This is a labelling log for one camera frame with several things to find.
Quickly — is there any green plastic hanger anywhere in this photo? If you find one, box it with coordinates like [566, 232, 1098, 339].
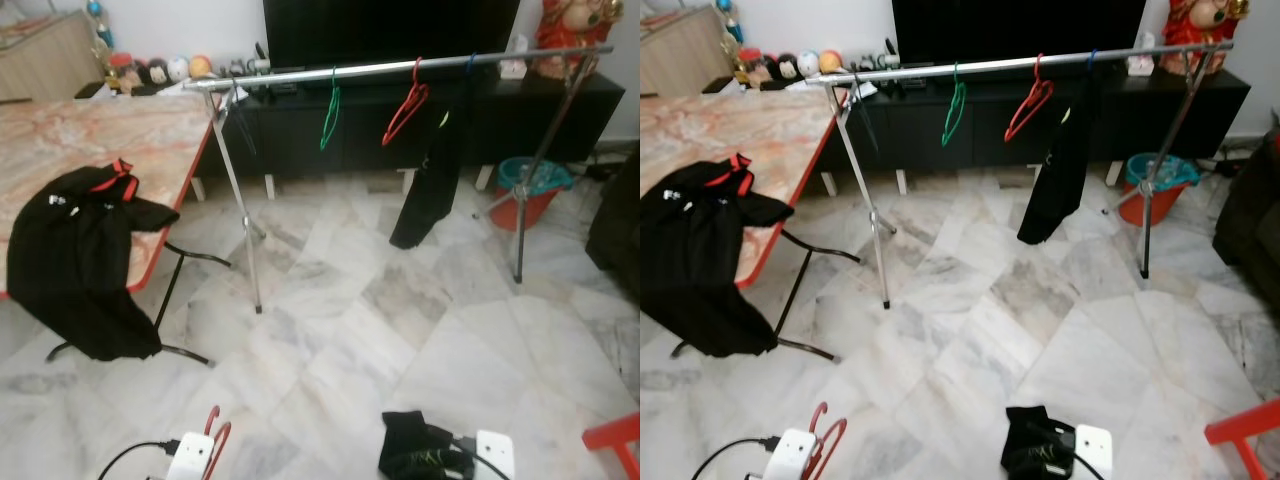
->
[319, 64, 344, 154]
[941, 61, 970, 149]

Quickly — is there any black shirt with pale print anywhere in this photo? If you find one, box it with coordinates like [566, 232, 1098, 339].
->
[377, 409, 472, 480]
[999, 404, 1077, 477]

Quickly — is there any black garment with yellow logo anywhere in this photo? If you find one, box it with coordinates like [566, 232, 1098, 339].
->
[1016, 71, 1097, 247]
[387, 74, 470, 252]

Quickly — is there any black TV cabinet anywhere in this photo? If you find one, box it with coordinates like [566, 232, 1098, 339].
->
[75, 64, 627, 202]
[700, 61, 1252, 197]

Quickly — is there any silver metal clothes rack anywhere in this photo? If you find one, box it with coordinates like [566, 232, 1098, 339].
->
[804, 39, 1235, 310]
[182, 41, 617, 315]

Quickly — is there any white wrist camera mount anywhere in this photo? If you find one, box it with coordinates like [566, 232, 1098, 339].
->
[164, 431, 217, 480]
[1071, 424, 1115, 480]
[774, 427, 822, 480]
[469, 429, 517, 480]

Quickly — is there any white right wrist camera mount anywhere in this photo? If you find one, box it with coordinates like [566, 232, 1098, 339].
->
[1071, 424, 1115, 480]
[469, 429, 517, 480]

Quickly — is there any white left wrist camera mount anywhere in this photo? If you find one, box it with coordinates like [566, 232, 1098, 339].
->
[774, 427, 822, 480]
[164, 431, 217, 480]

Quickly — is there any grey fabric sofa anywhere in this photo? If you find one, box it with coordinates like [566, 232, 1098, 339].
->
[587, 149, 641, 277]
[1212, 129, 1280, 297]

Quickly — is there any red bucket with teal bag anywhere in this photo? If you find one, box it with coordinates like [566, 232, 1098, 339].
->
[1117, 151, 1202, 229]
[496, 154, 577, 234]

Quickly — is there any red and gold statue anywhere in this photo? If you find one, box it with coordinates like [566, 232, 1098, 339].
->
[1164, 0, 1252, 77]
[534, 0, 614, 82]

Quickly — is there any light wooden cabinet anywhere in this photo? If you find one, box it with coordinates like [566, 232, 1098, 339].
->
[640, 4, 734, 99]
[0, 9, 107, 102]

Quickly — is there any black flat screen television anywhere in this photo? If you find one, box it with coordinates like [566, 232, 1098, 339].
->
[891, 0, 1149, 67]
[262, 0, 524, 72]

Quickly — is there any red plastic hanger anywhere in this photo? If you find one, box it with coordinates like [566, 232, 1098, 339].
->
[202, 404, 234, 480]
[1004, 52, 1055, 144]
[807, 401, 849, 480]
[381, 56, 432, 149]

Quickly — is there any jar with red lid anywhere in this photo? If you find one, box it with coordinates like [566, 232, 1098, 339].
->
[107, 51, 137, 94]
[734, 47, 764, 90]

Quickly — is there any marble table with red edge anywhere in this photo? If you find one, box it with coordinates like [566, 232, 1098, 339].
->
[640, 87, 840, 362]
[0, 91, 234, 367]

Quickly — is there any red plastic stool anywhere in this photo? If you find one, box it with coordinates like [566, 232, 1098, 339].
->
[581, 411, 641, 480]
[1204, 397, 1280, 480]

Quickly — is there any white pink tissue box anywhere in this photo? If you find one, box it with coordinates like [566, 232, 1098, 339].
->
[1126, 31, 1157, 77]
[499, 34, 530, 80]

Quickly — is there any black jacket with red stripes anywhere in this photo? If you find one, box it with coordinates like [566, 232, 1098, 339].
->
[640, 152, 797, 359]
[4, 157, 182, 364]

